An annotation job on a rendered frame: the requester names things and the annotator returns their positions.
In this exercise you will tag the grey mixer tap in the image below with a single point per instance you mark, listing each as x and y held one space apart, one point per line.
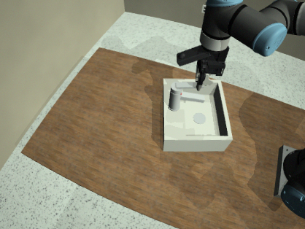
176 95

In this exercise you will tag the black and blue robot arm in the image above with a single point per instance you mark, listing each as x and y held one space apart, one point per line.
262 31

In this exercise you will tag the white square sink basin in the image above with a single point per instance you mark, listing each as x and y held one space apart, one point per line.
207 124

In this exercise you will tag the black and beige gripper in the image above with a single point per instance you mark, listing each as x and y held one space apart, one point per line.
211 65

